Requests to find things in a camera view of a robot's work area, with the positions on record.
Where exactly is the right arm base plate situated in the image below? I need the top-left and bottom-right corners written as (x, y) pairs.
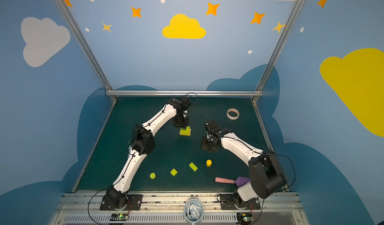
top-left (217, 194), bottom-right (261, 210)

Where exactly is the green circuit board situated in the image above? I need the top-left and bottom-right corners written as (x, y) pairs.
top-left (236, 213), bottom-right (254, 225)
top-left (110, 213), bottom-right (129, 222)

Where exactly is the pink purple brush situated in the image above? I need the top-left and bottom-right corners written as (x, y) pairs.
top-left (215, 177), bottom-right (251, 188)

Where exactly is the aluminium frame rear bar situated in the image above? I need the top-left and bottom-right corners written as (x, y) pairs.
top-left (106, 90), bottom-right (263, 97)

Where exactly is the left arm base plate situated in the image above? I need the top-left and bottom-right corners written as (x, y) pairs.
top-left (100, 195), bottom-right (143, 211)

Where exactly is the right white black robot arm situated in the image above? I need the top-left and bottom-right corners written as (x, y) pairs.
top-left (201, 120), bottom-right (287, 207)

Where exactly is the round bowl with white pieces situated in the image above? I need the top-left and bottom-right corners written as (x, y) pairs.
top-left (183, 199), bottom-right (204, 225)

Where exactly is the aluminium front rail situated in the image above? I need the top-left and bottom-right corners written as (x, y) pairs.
top-left (49, 192), bottom-right (309, 225)

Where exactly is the aluminium frame left post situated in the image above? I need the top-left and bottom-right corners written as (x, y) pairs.
top-left (53, 0), bottom-right (113, 92)

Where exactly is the right green circuit board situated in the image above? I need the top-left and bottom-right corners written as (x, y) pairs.
top-left (236, 213), bottom-right (254, 225)

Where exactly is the small green square block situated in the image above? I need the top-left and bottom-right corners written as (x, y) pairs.
top-left (170, 169), bottom-right (178, 177)

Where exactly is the aluminium frame right post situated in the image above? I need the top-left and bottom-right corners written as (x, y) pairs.
top-left (252, 0), bottom-right (306, 105)

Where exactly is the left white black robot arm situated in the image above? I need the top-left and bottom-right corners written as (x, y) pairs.
top-left (100, 96), bottom-right (192, 210)

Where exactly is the white tape roll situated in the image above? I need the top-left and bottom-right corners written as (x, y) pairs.
top-left (227, 108), bottom-right (240, 120)

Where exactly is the left green circuit board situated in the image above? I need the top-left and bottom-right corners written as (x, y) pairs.
top-left (110, 213), bottom-right (129, 222)

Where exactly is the aluminium frame post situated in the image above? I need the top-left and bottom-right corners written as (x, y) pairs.
top-left (53, 0), bottom-right (113, 92)
top-left (252, 0), bottom-right (306, 105)

